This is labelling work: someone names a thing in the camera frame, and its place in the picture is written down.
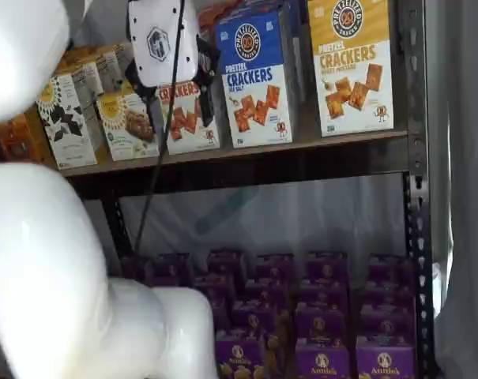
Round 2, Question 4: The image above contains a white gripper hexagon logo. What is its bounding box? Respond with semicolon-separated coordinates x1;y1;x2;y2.
122;0;221;133

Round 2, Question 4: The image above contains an orange white pretzel crackers box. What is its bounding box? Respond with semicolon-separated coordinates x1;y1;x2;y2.
198;0;247;31
155;80;223;156

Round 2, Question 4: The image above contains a white yellow snack bar box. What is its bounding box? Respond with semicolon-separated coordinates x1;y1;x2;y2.
95;81;161;162
99;41;135;94

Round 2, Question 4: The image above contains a blue white pretzel crackers box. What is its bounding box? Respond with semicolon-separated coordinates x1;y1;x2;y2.
213;6;303;150
242;0;308;119

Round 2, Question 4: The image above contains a brown wooden shelf board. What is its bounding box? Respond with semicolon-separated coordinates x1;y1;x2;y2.
58;129;412;178

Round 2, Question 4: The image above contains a purple Annie's box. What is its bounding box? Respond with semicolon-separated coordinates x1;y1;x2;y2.
215;340;272;379
208;248;248;278
152;252;193;286
255;252;295;282
299;280;349;308
356;344;416;379
231;299;281;343
306;250;349;282
367;253;416;284
360;281;416;308
295;342;352;379
121;255;153;283
358;303;416;347
192;274;239;328
295;303;350;345
243;277;292;306

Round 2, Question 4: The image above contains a dark orange snack box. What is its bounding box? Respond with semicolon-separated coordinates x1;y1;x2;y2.
0;111;57;167

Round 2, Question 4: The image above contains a yellow white pretzel crackers box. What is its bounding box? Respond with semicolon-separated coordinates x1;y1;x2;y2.
307;0;396;139

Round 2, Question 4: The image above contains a teal tape strip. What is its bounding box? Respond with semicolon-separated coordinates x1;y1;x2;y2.
194;184;260;238

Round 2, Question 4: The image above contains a translucent plastic sheet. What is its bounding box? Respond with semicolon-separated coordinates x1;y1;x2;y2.
118;172;408;270

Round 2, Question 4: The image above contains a grey plastic curtain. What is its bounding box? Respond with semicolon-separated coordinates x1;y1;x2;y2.
426;0;478;379

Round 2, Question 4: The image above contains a black cable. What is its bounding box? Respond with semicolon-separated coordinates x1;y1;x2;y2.
134;0;186;257

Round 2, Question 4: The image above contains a black metal shelf frame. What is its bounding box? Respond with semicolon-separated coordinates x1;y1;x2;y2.
62;0;435;379

